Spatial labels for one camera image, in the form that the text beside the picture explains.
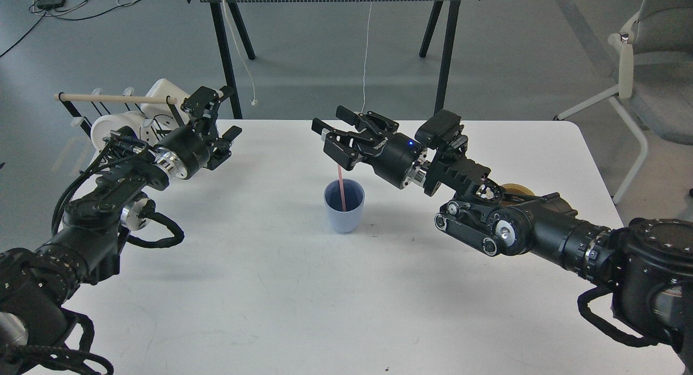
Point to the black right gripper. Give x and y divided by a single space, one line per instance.
391 155

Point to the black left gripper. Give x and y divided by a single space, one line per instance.
184 151

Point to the blue plastic cup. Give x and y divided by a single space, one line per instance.
344 222

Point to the grey office chair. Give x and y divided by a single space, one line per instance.
654 75

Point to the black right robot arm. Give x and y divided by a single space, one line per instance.
641 273

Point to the bamboo cylinder holder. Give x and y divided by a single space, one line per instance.
517 189

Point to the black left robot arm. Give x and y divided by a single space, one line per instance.
101 211

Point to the wooden dowel rod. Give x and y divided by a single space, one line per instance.
115 99

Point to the white paper roll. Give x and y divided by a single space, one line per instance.
150 123

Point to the black wire rack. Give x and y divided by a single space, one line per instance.
79 120

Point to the pink chopstick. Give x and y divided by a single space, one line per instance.
341 188

